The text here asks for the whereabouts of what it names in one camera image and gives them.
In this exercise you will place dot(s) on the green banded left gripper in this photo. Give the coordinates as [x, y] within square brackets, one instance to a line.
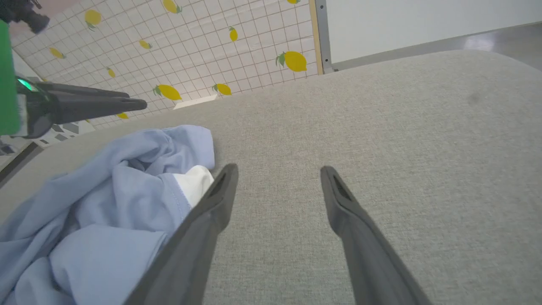
[8, 93]

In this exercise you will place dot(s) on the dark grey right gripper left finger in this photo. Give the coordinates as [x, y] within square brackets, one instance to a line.
[199, 237]

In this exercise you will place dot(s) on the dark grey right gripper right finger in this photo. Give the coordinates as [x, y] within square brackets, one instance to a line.
[364, 245]

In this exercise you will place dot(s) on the light blue garment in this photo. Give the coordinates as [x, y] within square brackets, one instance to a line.
[106, 212]

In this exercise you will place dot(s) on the light wooden trim strip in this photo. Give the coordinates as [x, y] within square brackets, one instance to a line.
[315, 38]

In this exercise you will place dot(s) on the white wall outlet plate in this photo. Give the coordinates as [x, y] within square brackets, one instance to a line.
[194, 102]

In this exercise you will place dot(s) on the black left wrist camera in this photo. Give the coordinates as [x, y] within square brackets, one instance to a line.
[25, 15]

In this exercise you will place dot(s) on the white partition panel grey frame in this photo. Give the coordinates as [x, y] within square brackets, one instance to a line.
[402, 25]

